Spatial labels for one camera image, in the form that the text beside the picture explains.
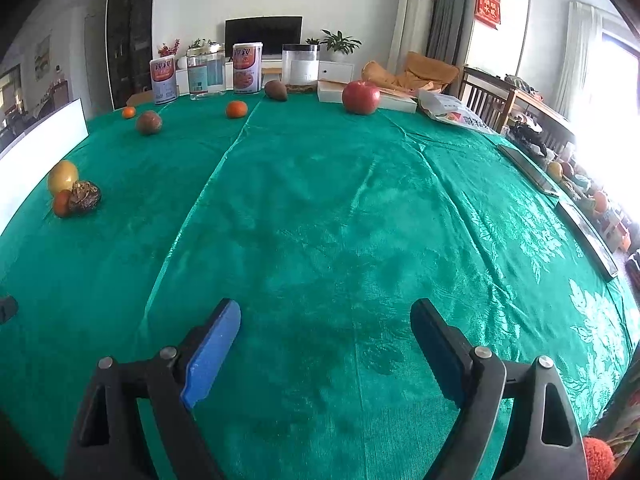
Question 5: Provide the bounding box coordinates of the clear container black lid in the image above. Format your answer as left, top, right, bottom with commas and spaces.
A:
282, 44, 320, 86

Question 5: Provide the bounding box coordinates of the orange fuzzy ball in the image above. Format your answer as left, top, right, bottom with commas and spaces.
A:
582, 436, 616, 480

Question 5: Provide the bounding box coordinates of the red wall hanging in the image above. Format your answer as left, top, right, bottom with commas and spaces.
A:
474, 0, 502, 25

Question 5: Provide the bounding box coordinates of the wall picture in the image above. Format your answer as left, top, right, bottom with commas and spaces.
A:
34, 35, 53, 81

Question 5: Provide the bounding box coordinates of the small white box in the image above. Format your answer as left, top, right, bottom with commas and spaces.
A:
317, 80, 353, 103

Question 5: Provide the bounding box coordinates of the green potted plant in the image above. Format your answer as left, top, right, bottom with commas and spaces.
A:
320, 29, 362, 56

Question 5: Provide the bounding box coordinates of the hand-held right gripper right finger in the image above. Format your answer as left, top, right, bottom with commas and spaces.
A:
410, 298, 588, 480

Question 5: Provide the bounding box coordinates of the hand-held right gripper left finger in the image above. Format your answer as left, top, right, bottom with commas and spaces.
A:
61, 298, 242, 480

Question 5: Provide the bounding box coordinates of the black television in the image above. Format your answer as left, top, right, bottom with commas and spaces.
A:
225, 16, 303, 57

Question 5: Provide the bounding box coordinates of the white cardboard box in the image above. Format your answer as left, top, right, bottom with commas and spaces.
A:
0, 98, 90, 236

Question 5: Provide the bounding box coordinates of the yellow-green fruit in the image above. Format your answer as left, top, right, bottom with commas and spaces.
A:
135, 110, 164, 136

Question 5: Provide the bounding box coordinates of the orange cloth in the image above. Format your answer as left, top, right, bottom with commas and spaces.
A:
361, 51, 461, 97

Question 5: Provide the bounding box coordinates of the red label tin can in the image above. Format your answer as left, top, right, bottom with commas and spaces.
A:
232, 42, 264, 96
150, 55, 179, 106

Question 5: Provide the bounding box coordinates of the grey curtain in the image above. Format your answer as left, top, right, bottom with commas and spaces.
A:
425, 0, 471, 66

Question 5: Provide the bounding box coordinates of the brown lumpy fruit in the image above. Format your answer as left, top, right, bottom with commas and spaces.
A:
68, 180, 102, 216

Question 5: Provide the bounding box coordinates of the white plastic bag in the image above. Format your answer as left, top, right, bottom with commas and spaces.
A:
417, 89, 496, 135

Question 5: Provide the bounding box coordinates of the white standing air conditioner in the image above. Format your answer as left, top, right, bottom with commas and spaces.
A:
387, 0, 435, 76

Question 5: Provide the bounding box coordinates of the dark wooden chair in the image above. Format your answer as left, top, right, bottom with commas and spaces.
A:
457, 65, 518, 133

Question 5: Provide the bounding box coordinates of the wooden side table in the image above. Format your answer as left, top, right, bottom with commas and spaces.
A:
505, 75, 576, 161

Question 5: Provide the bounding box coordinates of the green patterned tablecloth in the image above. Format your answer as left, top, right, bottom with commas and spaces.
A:
0, 91, 640, 480

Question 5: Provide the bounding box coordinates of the black phone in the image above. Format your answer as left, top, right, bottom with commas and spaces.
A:
497, 144, 560, 198

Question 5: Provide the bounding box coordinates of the large red tomato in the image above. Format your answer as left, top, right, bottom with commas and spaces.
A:
342, 80, 381, 115

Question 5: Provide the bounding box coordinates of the white sheer curtain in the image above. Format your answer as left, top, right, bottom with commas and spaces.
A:
552, 1, 608, 121

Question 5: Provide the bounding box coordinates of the dark door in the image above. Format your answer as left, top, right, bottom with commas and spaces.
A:
106, 0, 158, 111

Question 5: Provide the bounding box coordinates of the flat white box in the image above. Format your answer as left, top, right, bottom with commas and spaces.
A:
377, 87, 418, 113

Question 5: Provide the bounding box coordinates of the yellow mango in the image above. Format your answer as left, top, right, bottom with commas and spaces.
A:
47, 159, 80, 196

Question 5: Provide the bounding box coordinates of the clear glass jar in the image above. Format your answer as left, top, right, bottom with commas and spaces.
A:
186, 45, 224, 101

